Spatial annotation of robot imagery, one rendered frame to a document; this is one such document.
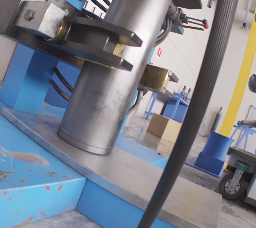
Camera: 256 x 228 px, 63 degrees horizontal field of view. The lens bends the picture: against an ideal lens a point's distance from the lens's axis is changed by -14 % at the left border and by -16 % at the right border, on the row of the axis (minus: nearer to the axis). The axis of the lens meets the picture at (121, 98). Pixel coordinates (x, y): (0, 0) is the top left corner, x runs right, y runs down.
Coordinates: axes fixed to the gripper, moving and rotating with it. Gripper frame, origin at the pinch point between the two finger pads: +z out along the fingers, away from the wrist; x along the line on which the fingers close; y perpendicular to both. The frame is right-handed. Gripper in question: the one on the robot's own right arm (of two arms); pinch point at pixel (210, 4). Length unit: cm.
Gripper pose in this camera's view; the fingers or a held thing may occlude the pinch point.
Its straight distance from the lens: 155.6
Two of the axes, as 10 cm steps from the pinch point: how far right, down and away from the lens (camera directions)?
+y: 4.4, 1.6, 8.9
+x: -8.2, -3.3, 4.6
